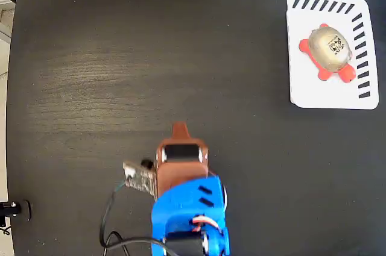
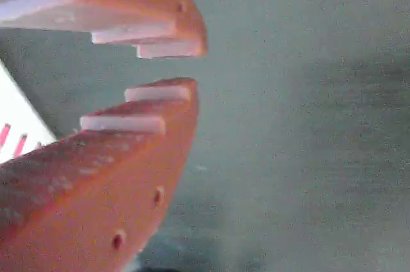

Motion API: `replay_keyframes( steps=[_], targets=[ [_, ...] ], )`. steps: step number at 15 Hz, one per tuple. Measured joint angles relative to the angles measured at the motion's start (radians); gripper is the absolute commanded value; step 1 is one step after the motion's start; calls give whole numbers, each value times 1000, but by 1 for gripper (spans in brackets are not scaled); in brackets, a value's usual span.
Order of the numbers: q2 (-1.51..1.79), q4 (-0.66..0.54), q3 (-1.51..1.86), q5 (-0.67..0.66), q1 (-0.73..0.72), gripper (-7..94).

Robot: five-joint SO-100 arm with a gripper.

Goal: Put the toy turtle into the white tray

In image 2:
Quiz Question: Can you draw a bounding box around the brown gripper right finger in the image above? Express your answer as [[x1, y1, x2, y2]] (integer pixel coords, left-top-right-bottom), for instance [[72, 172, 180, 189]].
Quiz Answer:
[[0, 0, 209, 60]]

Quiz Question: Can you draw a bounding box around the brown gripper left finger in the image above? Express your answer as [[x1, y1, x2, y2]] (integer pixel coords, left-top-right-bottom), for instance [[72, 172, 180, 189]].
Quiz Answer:
[[0, 76, 200, 272]]

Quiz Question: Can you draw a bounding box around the white slotted tray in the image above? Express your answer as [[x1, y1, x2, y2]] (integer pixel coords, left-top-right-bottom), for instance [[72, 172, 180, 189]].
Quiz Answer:
[[0, 59, 59, 164]]

